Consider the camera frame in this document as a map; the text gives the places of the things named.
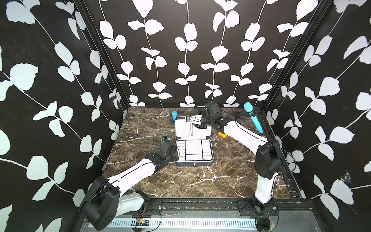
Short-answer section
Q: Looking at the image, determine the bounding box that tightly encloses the silver jewelry chain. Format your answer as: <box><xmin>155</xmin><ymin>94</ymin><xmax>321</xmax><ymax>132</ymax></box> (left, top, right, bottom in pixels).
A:
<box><xmin>188</xmin><ymin>115</ymin><xmax>202</xmax><ymax>137</ymax></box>

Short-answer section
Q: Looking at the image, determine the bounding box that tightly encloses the grey jewelry box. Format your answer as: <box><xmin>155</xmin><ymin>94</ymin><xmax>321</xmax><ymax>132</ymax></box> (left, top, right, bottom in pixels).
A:
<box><xmin>174</xmin><ymin>117</ymin><xmax>214</xmax><ymax>167</ymax></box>

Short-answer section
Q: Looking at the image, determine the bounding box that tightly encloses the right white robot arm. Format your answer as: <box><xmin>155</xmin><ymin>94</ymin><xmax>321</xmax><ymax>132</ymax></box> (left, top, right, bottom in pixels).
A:
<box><xmin>201</xmin><ymin>101</ymin><xmax>284</xmax><ymax>205</ymax></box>

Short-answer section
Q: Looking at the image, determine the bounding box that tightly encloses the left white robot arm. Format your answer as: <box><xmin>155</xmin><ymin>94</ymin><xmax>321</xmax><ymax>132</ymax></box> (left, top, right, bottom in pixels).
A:
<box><xmin>78</xmin><ymin>137</ymin><xmax>179</xmax><ymax>231</ymax></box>

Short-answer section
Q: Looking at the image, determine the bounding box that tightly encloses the yellow block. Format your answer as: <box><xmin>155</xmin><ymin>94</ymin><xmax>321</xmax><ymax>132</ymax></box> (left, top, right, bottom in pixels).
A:
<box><xmin>218</xmin><ymin>132</ymin><xmax>227</xmax><ymax>139</ymax></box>

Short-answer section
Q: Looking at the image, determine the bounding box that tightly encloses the blue microphone on stand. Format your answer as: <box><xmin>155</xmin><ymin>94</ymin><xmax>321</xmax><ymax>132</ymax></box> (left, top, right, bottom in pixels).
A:
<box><xmin>243</xmin><ymin>102</ymin><xmax>263</xmax><ymax>133</ymax></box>

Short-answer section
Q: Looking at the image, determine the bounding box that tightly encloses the black tripod mic stand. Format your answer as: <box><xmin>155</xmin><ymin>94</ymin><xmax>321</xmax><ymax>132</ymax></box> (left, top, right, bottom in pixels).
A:
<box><xmin>234</xmin><ymin>107</ymin><xmax>259</xmax><ymax>120</ymax></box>

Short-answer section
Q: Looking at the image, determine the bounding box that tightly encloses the small circuit board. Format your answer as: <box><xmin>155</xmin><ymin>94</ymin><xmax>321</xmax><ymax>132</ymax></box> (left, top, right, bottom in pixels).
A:
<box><xmin>134</xmin><ymin>218</ymin><xmax>150</xmax><ymax>227</ymax></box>

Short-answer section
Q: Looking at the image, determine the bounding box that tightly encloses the white perforated strip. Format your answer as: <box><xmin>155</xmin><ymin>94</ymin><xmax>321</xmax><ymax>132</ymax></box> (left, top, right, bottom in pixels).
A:
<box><xmin>108</xmin><ymin>218</ymin><xmax>257</xmax><ymax>230</ymax></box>

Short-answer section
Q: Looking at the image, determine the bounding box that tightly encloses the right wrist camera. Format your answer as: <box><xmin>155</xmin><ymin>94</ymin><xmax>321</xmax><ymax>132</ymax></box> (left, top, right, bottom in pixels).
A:
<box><xmin>185</xmin><ymin>115</ymin><xmax>202</xmax><ymax>125</ymax></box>

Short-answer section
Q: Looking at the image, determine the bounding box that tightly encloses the black mounting rail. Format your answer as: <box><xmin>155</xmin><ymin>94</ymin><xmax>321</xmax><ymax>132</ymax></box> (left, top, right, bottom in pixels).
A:
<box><xmin>137</xmin><ymin>198</ymin><xmax>279</xmax><ymax>218</ymax></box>

